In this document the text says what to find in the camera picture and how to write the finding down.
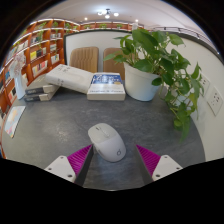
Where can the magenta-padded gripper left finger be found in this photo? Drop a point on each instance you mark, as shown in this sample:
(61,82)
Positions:
(63,166)

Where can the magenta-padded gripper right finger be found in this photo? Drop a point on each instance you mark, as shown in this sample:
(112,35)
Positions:
(165,165)

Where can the light grey computer mouse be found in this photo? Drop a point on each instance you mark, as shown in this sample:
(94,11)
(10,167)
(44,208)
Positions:
(108,141)

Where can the green plant in white pot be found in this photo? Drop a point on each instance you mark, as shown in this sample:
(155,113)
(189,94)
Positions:
(140,83)

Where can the thick white book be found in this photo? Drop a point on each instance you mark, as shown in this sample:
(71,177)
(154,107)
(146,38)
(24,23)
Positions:
(70,78)

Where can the blue and white book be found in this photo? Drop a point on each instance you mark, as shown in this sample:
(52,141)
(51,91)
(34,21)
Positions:
(106,87)

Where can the tan upholstered chair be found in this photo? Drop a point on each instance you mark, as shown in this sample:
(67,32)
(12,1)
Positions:
(111,66)
(84,59)

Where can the orange wooden bookshelf unit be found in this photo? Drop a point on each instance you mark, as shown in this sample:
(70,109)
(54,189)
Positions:
(40,50)

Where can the branched ceiling lamp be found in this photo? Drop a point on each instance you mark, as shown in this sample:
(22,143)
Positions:
(107,13)

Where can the white wall socket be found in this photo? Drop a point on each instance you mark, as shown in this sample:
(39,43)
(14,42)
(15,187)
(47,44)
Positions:
(215,100)
(205,84)

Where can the black ceiling track light rail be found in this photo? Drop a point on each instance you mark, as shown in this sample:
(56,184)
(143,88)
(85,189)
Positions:
(186,30)

